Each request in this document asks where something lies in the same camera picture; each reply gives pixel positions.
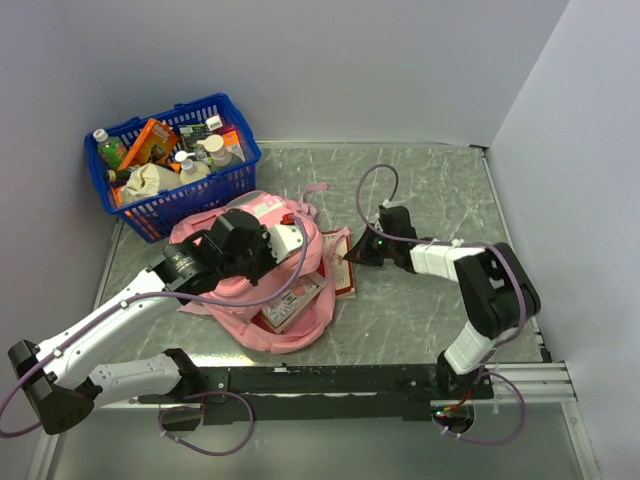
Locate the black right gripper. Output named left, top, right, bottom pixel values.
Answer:
left=345, top=223, right=396, bottom=268

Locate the red framed card book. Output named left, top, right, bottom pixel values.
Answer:
left=322, top=228, right=356, bottom=299

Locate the floral pink notebook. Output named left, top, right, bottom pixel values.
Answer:
left=260, top=272, right=327, bottom=333

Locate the pink student backpack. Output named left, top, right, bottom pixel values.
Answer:
left=170, top=190, right=336, bottom=354

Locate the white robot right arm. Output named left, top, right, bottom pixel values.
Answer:
left=345, top=206, right=541, bottom=398

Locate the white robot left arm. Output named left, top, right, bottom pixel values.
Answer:
left=8, top=209, right=304, bottom=435

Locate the beige cloth bag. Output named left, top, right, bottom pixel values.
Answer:
left=118, top=164, right=182, bottom=206

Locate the grey pump bottle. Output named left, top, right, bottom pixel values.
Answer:
left=196, top=134, right=244, bottom=173

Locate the cream lotion bottle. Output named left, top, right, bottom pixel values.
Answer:
left=175, top=150, right=211, bottom=185

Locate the pink carton box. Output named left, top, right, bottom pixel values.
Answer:
left=218, top=126, right=245, bottom=159

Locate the blue plastic shopping basket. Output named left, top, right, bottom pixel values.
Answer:
left=84, top=92, right=262, bottom=243

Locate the black packaged box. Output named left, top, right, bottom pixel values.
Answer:
left=178, top=114, right=224, bottom=152

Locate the orange snack box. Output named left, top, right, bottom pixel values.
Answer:
left=118, top=118, right=179, bottom=170

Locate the green drink bottle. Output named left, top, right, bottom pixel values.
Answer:
left=92, top=129, right=128, bottom=170

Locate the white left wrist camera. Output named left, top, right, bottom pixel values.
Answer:
left=268, top=215, right=309, bottom=265

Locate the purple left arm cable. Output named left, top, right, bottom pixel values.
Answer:
left=0, top=214, right=310, bottom=456

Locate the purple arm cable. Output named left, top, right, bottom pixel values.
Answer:
left=0, top=214, right=310, bottom=456
left=355, top=163, right=529, bottom=446

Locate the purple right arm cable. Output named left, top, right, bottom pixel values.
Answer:
left=355, top=163, right=529, bottom=446

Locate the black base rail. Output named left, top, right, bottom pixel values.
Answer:
left=138, top=363, right=494, bottom=425

